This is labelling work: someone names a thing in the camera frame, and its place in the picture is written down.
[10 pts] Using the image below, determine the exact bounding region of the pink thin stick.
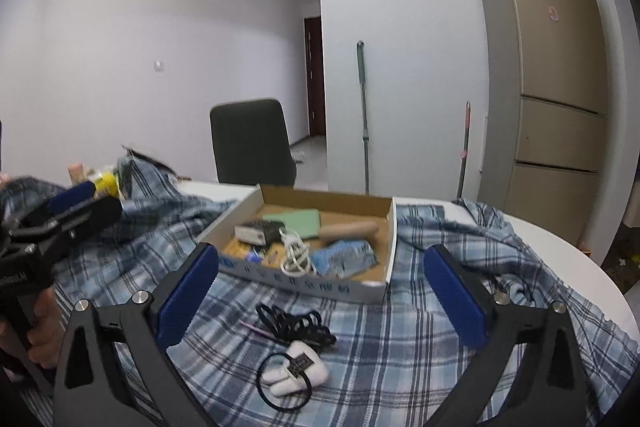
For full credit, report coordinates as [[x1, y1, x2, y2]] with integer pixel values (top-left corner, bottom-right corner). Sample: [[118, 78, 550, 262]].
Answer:
[[240, 321, 278, 340]]

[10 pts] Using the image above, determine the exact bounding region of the white cardboard tray box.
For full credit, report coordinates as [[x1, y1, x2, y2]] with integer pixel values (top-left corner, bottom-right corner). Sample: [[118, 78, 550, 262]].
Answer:
[[196, 183, 399, 306]]

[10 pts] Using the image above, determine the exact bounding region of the light blue tissue pack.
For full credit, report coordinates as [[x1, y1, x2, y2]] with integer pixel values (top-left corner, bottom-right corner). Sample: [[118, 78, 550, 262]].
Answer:
[[310, 241, 378, 280]]

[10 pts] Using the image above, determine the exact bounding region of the dark wooden door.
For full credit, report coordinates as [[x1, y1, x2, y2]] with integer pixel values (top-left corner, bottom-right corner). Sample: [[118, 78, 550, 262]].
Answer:
[[304, 16, 326, 136]]

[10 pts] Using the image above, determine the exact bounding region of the white cable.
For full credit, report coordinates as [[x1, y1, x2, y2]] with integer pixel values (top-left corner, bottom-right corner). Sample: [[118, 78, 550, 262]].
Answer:
[[278, 227, 315, 277]]

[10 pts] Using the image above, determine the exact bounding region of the black Face tissue pack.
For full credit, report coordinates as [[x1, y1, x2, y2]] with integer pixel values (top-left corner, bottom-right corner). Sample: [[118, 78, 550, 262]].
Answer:
[[234, 220, 284, 246]]

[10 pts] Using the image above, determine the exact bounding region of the dark grey chair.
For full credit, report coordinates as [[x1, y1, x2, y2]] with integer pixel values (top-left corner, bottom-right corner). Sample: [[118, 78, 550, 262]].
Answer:
[[209, 98, 297, 187]]

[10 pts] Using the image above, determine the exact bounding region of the gold refrigerator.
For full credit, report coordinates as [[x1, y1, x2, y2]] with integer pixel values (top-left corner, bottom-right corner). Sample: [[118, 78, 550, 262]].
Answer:
[[478, 0, 608, 244]]

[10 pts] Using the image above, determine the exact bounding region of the blue plaid shirt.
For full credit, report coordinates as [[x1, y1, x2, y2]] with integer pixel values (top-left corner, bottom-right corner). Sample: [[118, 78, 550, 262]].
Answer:
[[54, 159, 639, 426]]

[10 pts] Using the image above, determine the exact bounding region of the black hair ties bundle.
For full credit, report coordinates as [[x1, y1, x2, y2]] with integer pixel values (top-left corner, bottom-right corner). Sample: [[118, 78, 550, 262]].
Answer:
[[255, 302, 338, 348]]

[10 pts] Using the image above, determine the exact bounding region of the person's left hand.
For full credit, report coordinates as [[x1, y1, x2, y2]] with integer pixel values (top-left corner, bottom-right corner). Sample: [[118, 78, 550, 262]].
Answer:
[[28, 287, 64, 369]]

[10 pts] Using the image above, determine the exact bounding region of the yellow blue flat packet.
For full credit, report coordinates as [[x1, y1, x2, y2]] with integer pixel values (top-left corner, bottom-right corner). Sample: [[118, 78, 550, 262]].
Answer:
[[222, 239, 284, 269]]

